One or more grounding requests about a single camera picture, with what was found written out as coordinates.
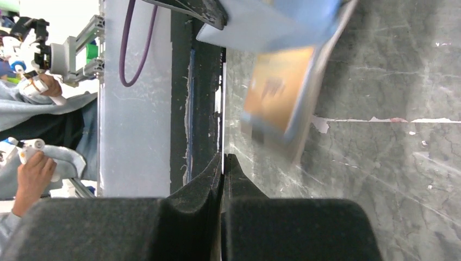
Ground gold credit card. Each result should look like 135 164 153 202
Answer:
243 47 314 134

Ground operator left hand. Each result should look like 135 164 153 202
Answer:
39 73 63 97

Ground aluminium extrusion rail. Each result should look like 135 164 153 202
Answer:
48 15 105 87

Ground teleoperation leader device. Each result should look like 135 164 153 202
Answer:
1 16 51 75

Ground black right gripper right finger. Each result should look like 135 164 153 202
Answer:
222 154 382 260

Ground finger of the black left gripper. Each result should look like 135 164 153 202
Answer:
144 0 228 30

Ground operator right hand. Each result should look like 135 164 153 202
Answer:
12 151 57 217

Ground operator grey sweater body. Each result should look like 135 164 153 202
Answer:
0 79 98 249

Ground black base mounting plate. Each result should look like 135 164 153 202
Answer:
170 11 223 192

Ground grey leather card holder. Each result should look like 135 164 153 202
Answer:
197 1 357 164

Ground thin card edge-on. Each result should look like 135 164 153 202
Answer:
221 62 227 175

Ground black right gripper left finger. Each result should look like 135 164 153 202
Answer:
1 154 222 260

